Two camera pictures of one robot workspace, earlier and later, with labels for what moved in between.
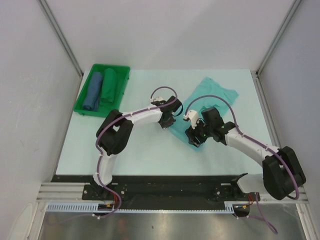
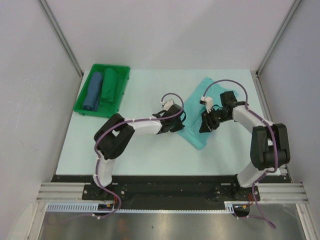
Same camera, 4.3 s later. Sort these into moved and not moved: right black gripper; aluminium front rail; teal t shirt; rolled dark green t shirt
Moved: right black gripper
Not moved: rolled dark green t shirt; aluminium front rail; teal t shirt
